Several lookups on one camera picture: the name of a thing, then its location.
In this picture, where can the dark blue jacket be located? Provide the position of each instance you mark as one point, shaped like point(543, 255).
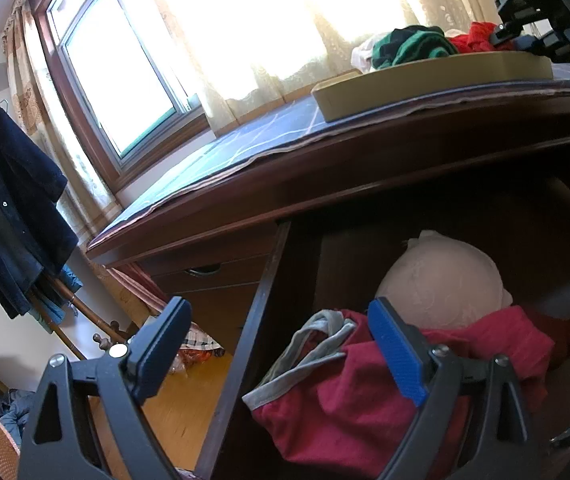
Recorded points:
point(10, 210)

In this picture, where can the orange plastic bag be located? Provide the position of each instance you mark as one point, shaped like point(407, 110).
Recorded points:
point(192, 360)

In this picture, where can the orange-red underwear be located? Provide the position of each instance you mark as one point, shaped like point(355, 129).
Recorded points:
point(482, 31)

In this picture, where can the small wooden drawer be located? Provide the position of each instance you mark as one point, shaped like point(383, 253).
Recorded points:
point(235, 265)

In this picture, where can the plaid cloth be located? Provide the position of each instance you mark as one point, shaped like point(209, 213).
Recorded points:
point(200, 340)

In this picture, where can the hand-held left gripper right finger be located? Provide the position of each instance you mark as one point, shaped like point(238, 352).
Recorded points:
point(400, 360)

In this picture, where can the yellow cardboard tray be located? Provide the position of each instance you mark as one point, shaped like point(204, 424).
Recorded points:
point(415, 87)

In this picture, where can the wood-framed window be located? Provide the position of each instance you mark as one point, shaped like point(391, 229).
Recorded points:
point(115, 70)

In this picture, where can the patterned cream curtain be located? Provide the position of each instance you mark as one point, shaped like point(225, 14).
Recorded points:
point(235, 100)
point(85, 175)

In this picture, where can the blue checked tablecloth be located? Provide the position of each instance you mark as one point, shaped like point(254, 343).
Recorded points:
point(245, 145)

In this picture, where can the dark wooden dresser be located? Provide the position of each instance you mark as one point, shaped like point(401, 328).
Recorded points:
point(390, 155)

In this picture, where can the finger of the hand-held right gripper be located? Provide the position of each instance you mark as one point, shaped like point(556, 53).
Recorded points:
point(522, 35)
point(560, 42)

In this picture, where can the wide wooden drawer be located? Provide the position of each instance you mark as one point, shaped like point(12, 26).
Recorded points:
point(345, 270)

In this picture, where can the teal garment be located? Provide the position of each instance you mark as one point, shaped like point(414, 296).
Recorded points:
point(67, 285)

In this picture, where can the pink striped cloth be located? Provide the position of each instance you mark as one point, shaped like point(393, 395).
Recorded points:
point(140, 290)

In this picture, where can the beige bra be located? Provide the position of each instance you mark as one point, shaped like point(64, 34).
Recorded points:
point(440, 280)

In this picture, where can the wooden coat rack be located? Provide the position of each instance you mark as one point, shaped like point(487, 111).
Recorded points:
point(90, 312)

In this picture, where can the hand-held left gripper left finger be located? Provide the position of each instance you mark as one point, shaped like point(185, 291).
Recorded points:
point(165, 355)

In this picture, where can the green black underwear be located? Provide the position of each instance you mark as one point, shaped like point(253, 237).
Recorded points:
point(415, 47)

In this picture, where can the dark red underwear grey waistband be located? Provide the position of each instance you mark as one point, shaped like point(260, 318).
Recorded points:
point(355, 400)

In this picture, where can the white underwear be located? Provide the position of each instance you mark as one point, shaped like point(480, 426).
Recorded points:
point(365, 57)

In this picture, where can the blue-grey clothes pile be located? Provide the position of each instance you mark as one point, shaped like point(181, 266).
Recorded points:
point(15, 405)

